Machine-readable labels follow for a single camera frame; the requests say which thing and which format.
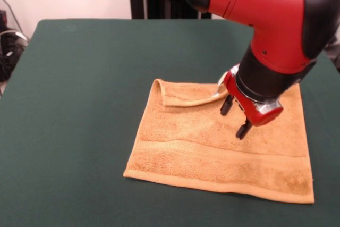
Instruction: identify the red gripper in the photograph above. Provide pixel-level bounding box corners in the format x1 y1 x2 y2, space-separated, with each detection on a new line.
219 72 284 140

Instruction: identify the yellow terry towel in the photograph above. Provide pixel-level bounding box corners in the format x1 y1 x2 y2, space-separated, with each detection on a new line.
122 71 316 204

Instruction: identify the black stand foot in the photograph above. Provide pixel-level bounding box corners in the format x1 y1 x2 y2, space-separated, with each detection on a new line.
324 42 340 72

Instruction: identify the dark green tablecloth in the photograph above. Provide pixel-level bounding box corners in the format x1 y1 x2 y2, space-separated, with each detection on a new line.
0 18 340 227

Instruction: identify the black equipment with cables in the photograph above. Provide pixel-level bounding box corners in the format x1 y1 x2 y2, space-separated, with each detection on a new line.
0 9 29 82

